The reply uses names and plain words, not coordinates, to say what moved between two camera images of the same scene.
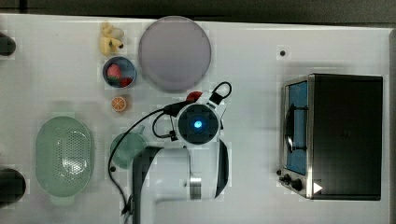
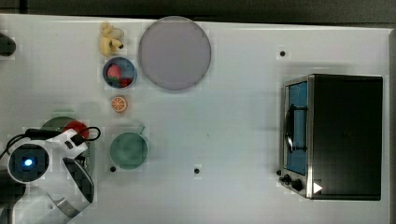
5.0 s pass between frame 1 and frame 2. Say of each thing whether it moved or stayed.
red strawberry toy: stayed
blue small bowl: stayed
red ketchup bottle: moved
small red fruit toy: stayed
